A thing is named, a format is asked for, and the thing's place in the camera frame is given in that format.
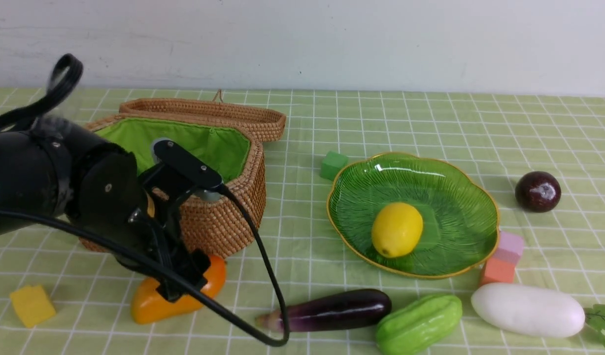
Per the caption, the light green bitter gourd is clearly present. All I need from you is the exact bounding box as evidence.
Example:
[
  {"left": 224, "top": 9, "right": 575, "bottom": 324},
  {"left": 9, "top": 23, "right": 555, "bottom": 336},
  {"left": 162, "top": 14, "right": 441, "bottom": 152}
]
[{"left": 375, "top": 293, "right": 463, "bottom": 355}]

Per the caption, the green foam cube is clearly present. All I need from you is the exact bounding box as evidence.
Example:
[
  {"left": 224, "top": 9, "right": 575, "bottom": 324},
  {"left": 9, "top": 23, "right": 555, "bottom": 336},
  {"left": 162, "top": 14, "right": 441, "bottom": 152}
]
[{"left": 320, "top": 150, "right": 349, "bottom": 181}]

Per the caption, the woven wicker basket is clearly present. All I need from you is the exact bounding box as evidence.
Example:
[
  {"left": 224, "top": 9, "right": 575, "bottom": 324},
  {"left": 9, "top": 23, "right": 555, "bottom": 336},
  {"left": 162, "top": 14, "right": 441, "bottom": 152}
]
[{"left": 85, "top": 114, "right": 266, "bottom": 258}]

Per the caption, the dark purple plum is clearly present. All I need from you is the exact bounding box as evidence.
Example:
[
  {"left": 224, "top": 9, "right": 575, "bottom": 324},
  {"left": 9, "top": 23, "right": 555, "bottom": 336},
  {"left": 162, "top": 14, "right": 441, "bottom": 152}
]
[{"left": 514, "top": 171, "right": 562, "bottom": 213}]

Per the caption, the orange mango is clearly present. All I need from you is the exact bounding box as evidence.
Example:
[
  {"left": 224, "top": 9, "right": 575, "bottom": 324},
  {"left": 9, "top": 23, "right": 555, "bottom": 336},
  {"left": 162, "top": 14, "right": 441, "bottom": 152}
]
[{"left": 131, "top": 255, "right": 226, "bottom": 325}]

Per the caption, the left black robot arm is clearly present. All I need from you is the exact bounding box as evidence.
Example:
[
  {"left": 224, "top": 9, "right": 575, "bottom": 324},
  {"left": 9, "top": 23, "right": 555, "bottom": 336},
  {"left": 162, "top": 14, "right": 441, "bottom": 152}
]
[{"left": 0, "top": 117, "right": 222, "bottom": 302}]

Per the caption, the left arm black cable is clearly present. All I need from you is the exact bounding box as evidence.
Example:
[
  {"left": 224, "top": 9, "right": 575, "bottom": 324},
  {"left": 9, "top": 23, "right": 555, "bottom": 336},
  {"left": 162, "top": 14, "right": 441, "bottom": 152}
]
[{"left": 0, "top": 53, "right": 290, "bottom": 348}]

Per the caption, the green glass leaf plate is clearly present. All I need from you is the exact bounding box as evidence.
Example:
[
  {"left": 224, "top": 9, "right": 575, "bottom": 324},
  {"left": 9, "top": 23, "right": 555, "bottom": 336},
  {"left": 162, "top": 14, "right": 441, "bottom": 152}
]
[{"left": 326, "top": 151, "right": 500, "bottom": 280}]

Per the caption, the yellow foam cube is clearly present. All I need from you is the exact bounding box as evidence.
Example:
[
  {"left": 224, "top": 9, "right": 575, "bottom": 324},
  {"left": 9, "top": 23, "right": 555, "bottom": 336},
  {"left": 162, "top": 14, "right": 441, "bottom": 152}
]
[{"left": 9, "top": 284, "right": 57, "bottom": 328}]

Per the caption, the white radish with leaves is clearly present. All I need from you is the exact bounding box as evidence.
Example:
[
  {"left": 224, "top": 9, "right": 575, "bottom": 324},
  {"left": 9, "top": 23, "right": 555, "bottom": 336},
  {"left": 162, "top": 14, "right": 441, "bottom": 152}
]
[{"left": 470, "top": 283, "right": 605, "bottom": 347}]

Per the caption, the yellow lemon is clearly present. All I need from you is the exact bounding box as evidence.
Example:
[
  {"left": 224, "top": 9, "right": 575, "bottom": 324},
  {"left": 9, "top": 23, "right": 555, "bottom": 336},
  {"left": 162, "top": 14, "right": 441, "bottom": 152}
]
[{"left": 371, "top": 202, "right": 424, "bottom": 258}]

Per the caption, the purple eggplant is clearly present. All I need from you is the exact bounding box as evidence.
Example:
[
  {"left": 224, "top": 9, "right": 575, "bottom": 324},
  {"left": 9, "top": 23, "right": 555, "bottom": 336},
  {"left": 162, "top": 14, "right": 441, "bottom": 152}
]
[{"left": 255, "top": 288, "right": 393, "bottom": 333}]

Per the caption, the orange foam block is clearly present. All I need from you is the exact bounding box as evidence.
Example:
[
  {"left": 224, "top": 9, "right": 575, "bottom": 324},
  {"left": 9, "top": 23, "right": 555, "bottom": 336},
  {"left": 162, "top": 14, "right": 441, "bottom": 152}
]
[{"left": 478, "top": 258, "right": 516, "bottom": 287}]

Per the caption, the green checkered tablecloth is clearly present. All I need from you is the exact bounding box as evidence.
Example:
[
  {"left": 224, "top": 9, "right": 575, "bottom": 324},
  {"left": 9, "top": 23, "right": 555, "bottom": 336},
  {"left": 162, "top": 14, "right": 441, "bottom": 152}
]
[{"left": 0, "top": 90, "right": 605, "bottom": 355}]

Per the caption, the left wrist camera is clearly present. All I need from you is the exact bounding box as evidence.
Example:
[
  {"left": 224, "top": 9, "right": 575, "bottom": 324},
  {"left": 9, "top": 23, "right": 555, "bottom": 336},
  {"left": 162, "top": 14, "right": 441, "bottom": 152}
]
[{"left": 151, "top": 138, "right": 224, "bottom": 202}]

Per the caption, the pink foam cube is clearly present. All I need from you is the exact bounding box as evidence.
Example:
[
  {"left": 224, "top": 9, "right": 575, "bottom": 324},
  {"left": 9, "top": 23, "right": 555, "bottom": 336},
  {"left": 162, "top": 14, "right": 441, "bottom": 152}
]
[{"left": 493, "top": 231, "right": 525, "bottom": 265}]

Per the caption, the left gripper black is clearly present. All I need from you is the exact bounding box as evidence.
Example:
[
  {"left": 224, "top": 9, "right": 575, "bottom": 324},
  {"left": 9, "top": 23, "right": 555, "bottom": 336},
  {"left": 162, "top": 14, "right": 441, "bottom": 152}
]
[{"left": 115, "top": 191, "right": 211, "bottom": 303}]

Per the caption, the woven basket lid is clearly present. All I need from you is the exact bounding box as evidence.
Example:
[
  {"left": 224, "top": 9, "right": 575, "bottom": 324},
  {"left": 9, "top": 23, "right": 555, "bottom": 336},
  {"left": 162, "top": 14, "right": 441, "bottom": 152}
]
[{"left": 119, "top": 90, "right": 287, "bottom": 142}]

